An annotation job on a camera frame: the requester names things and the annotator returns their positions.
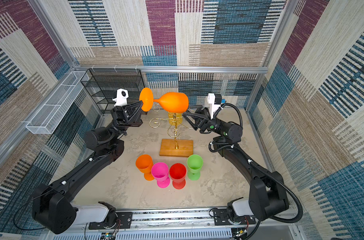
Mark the white wire mesh basket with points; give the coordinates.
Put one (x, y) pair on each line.
(52, 110)

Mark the pink plastic wine glass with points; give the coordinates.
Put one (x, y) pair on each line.
(160, 172)

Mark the orange front wine glass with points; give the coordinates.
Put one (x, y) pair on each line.
(144, 163)

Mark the orange back wine glass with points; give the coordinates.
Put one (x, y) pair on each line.
(172, 102)

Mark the yellow plastic wine glass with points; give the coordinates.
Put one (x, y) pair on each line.
(175, 119)

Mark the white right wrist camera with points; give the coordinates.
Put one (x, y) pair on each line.
(213, 103)

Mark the black mesh shelf rack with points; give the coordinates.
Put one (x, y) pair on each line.
(102, 85)

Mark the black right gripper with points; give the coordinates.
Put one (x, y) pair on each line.
(197, 116)

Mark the orange wine glass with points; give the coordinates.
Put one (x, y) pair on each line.
(172, 102)
(144, 163)

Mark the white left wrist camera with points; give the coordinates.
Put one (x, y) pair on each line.
(121, 97)

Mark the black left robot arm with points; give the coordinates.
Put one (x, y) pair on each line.
(51, 204)

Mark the gold wire wine glass rack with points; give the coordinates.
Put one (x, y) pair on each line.
(173, 146)

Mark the green plastic wine glass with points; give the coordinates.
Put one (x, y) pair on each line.
(195, 164)

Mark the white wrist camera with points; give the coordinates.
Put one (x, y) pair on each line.
(121, 97)
(213, 103)

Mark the red plastic wine glass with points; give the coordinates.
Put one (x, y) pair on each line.
(178, 174)

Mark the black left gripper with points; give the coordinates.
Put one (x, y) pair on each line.
(122, 120)

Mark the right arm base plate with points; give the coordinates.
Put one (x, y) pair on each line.
(222, 218)

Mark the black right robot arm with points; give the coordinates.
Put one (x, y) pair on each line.
(269, 197)

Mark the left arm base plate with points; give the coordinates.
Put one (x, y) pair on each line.
(123, 220)

